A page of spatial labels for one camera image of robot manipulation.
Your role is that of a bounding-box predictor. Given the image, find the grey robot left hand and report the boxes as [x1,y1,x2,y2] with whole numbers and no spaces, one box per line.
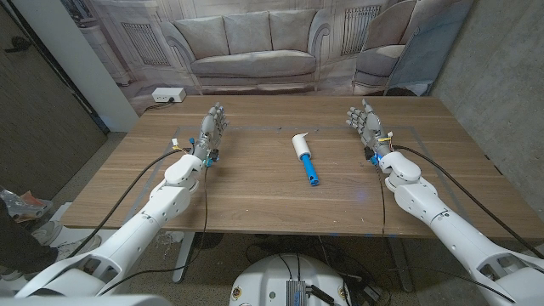
[190,101,231,167]

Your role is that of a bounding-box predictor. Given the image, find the blue handled lint roller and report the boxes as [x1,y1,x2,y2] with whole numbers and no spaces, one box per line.
[291,132,320,187]

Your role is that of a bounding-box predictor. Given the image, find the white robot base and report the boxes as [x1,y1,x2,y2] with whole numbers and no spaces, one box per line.
[229,253,353,306]

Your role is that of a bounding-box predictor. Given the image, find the white power outlet box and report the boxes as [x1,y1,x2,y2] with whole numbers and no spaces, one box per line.
[151,87,187,104]

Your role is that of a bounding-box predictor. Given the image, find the wooden table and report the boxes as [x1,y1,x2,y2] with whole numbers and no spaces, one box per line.
[59,93,544,294]

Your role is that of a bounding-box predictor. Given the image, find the printed living room backdrop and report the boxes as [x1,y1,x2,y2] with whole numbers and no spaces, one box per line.
[59,0,475,116]

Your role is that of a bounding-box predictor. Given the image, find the silver module on base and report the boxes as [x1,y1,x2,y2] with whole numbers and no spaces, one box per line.
[285,279,308,306]

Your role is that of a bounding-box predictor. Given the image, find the crumpled plastic bag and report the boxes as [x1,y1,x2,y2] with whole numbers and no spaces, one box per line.
[0,189,54,224]

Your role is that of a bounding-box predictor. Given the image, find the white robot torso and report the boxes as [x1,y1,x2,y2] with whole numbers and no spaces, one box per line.
[0,294,173,306]

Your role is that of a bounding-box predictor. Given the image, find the person in dark trousers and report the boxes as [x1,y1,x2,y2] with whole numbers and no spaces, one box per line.
[0,197,103,281]

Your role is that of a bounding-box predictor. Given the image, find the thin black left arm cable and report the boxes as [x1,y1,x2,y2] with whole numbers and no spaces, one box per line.
[96,163,210,298]

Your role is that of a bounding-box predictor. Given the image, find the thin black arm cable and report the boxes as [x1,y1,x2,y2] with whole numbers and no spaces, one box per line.
[373,163,388,247]
[96,163,210,298]

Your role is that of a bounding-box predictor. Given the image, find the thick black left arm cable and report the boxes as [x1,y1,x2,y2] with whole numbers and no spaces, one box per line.
[66,147,193,259]

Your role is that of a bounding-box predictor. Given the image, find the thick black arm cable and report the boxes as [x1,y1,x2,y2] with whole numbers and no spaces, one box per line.
[391,144,544,259]
[66,147,193,259]

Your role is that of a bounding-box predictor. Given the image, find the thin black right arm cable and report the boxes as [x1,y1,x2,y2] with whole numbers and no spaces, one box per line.
[373,163,388,247]

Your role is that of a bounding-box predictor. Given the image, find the black door handle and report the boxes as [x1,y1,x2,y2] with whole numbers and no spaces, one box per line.
[3,36,31,54]

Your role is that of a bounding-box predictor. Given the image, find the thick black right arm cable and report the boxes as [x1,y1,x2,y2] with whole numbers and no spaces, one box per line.
[391,144,544,259]

